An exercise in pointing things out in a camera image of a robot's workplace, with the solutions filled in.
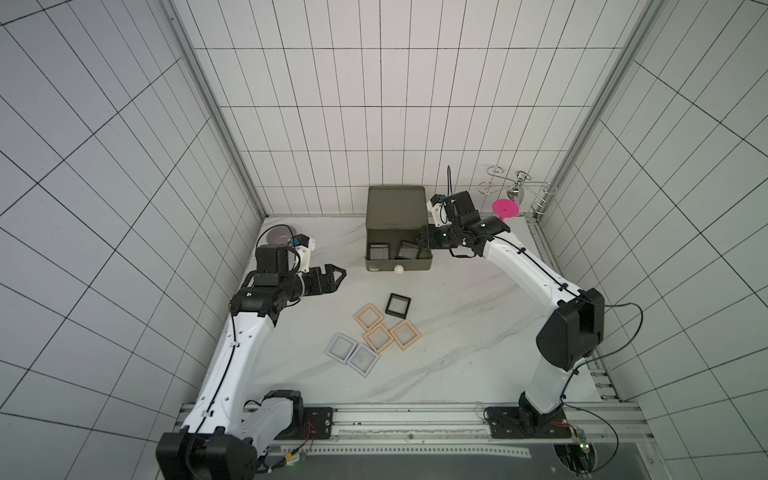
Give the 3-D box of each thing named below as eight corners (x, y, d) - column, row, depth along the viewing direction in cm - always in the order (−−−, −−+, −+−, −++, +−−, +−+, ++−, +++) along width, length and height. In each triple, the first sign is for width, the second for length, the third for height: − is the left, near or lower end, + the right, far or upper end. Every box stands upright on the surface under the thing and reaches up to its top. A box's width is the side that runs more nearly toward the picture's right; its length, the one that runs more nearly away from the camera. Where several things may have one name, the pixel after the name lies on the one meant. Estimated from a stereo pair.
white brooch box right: (346, 364, 84) (346, 362, 83) (361, 344, 88) (361, 341, 87) (365, 378, 82) (365, 376, 80) (379, 357, 86) (379, 354, 84)
